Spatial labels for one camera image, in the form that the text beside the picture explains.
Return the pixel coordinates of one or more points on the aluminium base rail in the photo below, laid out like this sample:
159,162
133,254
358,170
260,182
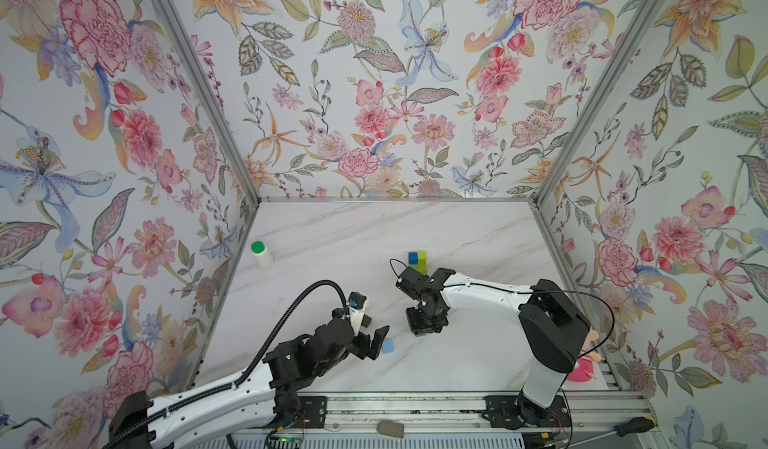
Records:
448,412

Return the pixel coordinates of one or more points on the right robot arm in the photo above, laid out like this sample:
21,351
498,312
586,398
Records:
554,328

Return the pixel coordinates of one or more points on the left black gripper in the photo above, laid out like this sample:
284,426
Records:
364,349

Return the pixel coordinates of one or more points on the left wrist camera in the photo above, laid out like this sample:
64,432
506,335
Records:
356,305

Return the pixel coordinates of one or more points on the light blue cube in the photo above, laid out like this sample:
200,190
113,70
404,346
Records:
387,346

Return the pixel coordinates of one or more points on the pink plush doll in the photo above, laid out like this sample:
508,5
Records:
585,367

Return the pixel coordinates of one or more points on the black handled screwdriver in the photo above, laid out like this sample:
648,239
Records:
637,425

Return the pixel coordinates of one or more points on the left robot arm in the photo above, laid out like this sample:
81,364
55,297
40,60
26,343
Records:
266,397

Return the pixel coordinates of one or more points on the grey oval tag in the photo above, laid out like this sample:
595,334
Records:
391,429

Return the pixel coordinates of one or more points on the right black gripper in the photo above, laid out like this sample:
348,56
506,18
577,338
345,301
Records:
417,328

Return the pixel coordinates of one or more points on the white bottle green cap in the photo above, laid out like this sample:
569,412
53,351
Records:
261,254

